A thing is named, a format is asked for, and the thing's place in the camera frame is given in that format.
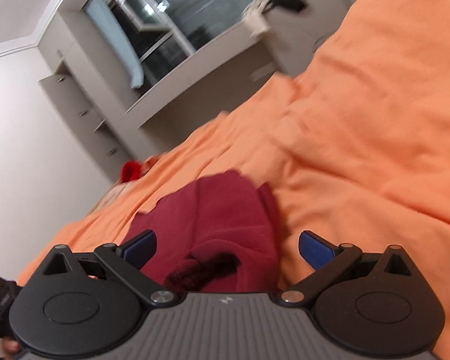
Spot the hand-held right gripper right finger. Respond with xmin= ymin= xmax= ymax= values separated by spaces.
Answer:
xmin=277 ymin=229 xmax=413 ymax=308

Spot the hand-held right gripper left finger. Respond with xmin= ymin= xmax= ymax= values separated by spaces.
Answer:
xmin=41 ymin=229 xmax=179 ymax=308

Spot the dark red long-sleeve shirt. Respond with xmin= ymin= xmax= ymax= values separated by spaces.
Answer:
xmin=121 ymin=170 xmax=283 ymax=294

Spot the pale patterned pillow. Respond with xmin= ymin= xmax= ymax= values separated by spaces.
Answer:
xmin=92 ymin=182 xmax=130 ymax=214

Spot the bright red plush cloth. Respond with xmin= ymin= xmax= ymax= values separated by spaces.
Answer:
xmin=120 ymin=160 xmax=144 ymax=183

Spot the small orange cloth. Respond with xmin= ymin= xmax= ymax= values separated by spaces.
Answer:
xmin=142 ymin=154 xmax=167 ymax=173

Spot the orange blanket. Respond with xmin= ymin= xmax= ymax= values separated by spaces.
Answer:
xmin=17 ymin=0 xmax=450 ymax=360

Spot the grey open wardrobe door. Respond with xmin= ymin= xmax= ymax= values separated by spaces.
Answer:
xmin=38 ymin=70 xmax=121 ymax=166

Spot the grey window ledge cabinet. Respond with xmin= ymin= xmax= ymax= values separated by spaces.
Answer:
xmin=121 ymin=20 xmax=276 ymax=130

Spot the light blue curtain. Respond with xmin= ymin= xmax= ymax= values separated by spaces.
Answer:
xmin=85 ymin=0 xmax=146 ymax=90

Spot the white garment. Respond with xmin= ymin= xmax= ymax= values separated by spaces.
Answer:
xmin=241 ymin=0 xmax=274 ymax=39

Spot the white wall socket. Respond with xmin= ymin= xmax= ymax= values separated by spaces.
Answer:
xmin=250 ymin=63 xmax=275 ymax=82

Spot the window with grey frame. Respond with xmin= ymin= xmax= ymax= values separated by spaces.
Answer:
xmin=83 ymin=0 xmax=287 ymax=91

